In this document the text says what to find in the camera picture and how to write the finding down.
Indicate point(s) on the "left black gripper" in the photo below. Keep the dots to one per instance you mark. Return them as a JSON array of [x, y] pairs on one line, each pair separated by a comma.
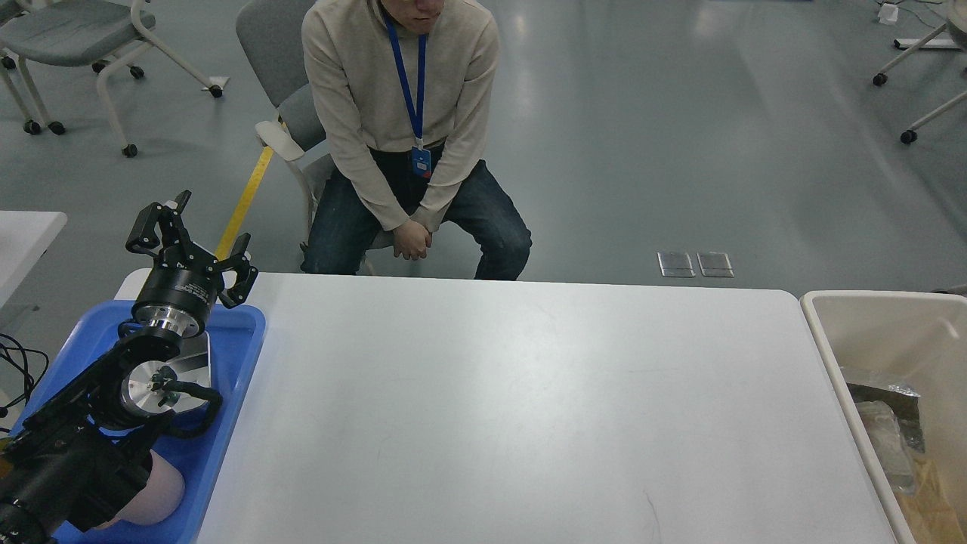
[[180, 290]]

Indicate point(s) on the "square metal tin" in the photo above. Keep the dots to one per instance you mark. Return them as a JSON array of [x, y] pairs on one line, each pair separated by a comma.
[[193, 365]]

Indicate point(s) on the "pink mug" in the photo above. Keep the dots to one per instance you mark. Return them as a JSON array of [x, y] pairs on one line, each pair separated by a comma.
[[161, 496]]

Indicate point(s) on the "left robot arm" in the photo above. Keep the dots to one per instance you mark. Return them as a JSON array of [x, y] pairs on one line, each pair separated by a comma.
[[126, 437]]

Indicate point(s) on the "white side table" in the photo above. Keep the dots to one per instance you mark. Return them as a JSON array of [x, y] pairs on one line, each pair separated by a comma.
[[25, 237]]

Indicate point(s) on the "grey office chair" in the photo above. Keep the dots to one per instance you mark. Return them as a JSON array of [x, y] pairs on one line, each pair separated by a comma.
[[270, 35]]

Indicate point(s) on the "seated person beige sweater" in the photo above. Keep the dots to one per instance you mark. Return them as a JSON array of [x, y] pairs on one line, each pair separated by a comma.
[[403, 92]]

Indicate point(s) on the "left floor outlet plate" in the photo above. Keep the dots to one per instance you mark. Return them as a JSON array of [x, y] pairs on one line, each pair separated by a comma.
[[675, 264]]

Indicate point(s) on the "floor outlet plate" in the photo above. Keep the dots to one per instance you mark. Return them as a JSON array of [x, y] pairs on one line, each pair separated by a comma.
[[715, 264], [675, 264]]

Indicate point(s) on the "right floor outlet plate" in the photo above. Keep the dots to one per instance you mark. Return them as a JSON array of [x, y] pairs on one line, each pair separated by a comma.
[[715, 264]]

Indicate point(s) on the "beige plastic bin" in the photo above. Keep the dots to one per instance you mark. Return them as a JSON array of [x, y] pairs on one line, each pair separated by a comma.
[[920, 337]]

